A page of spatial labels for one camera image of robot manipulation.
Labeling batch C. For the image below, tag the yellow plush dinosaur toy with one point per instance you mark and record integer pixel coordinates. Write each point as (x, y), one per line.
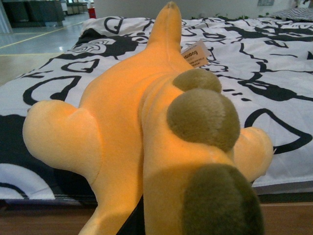
(154, 129)

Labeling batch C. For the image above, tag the wooden bed frame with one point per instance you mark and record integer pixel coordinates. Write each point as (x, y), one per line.
(34, 219)

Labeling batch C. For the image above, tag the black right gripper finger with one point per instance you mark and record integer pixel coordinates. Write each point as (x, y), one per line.
(135, 224)

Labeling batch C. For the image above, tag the red fire extinguisher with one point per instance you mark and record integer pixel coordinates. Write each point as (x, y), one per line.
(92, 14)

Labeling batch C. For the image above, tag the black and white patterned duvet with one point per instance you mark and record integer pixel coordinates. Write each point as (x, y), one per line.
(265, 67)

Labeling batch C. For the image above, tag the checkered black white blanket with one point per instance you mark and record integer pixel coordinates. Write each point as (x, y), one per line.
(294, 14)

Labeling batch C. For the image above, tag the white paper toy tag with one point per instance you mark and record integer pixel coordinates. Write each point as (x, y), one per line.
(196, 54)

